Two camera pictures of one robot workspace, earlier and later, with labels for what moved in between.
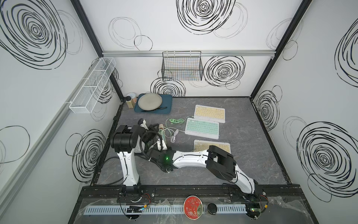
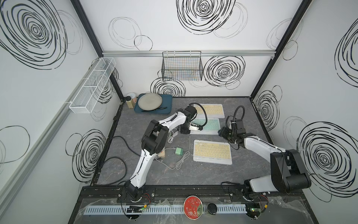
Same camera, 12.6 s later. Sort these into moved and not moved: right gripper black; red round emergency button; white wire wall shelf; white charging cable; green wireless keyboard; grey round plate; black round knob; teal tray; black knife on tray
Moved: white charging cable; green wireless keyboard; right gripper black
Not moved: black knife on tray; white wire wall shelf; grey round plate; red round emergency button; teal tray; black round knob
